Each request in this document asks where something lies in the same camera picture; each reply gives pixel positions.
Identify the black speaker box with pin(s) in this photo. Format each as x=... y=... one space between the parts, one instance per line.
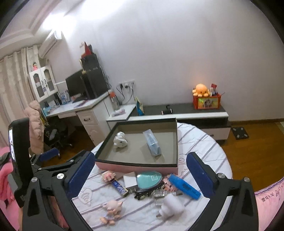
x=90 y=62

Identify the white low side cabinet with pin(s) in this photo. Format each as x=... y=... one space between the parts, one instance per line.
x=120 y=115

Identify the beige window curtain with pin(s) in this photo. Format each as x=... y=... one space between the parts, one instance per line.
x=16 y=91

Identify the clear glass perfume bottle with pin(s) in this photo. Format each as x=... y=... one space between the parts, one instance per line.
x=160 y=194

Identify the pink storage tray box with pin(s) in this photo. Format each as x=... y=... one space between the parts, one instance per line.
x=136 y=157

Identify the black floor scale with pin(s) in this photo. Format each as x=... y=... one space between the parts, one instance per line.
x=239 y=133

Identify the white air conditioner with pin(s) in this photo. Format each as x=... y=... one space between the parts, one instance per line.
x=52 y=39

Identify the pink bed blanket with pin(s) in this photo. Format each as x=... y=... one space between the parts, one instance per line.
x=269 y=200

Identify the pink block figure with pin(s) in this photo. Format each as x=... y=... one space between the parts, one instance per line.
x=108 y=176

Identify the black small dumbbell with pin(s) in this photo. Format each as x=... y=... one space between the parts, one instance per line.
x=167 y=111

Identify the wall power strip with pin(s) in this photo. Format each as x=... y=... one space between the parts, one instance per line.
x=127 y=83

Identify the white glass door cabinet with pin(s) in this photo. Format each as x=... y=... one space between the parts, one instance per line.
x=42 y=83

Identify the red paper bag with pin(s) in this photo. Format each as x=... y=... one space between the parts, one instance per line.
x=88 y=51

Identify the black hair clip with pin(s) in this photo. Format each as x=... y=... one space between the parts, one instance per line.
x=142 y=193

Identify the red toy crate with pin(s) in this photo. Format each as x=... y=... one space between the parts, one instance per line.
x=206 y=103

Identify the blue stapler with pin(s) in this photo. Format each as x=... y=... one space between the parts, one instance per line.
x=184 y=186

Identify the pink pig doll figurine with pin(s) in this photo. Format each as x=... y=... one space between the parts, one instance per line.
x=113 y=209

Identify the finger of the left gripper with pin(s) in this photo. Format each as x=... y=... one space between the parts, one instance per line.
x=36 y=159

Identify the orange octopus plush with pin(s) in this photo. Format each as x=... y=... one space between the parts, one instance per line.
x=200 y=91

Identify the white astronaut figurine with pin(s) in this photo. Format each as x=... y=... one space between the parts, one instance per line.
x=119 y=140

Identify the white power adapter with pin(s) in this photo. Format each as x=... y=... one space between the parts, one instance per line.
x=171 y=206

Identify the black office chair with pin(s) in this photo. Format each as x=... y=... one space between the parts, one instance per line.
x=54 y=137

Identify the white square box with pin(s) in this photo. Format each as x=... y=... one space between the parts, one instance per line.
x=130 y=182

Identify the pink down jacket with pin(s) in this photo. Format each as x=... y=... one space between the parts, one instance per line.
x=36 y=127

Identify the teal oval mirror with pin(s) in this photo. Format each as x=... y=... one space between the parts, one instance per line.
x=148 y=179

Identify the black white TV cabinet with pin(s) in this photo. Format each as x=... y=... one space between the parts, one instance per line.
x=214 y=122

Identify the blue snack bag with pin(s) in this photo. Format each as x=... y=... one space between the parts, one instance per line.
x=139 y=107

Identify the clear plastic swab box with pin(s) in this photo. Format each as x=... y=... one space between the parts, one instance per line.
x=152 y=143

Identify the blue toothpaste tube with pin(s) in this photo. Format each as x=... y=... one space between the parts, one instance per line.
x=120 y=188

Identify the orange lid water bottle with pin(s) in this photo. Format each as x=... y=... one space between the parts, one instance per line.
x=114 y=101

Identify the black computer tower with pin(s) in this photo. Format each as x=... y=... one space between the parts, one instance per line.
x=94 y=83

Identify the black computer monitor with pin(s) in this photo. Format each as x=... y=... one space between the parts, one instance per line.
x=75 y=84

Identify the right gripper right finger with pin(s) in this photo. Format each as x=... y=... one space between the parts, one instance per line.
x=242 y=213

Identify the pink pixel block toy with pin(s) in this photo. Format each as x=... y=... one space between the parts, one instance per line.
x=168 y=186

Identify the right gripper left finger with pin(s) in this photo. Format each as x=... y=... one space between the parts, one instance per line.
x=64 y=182

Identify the white computer desk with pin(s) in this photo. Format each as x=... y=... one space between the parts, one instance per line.
x=93 y=115

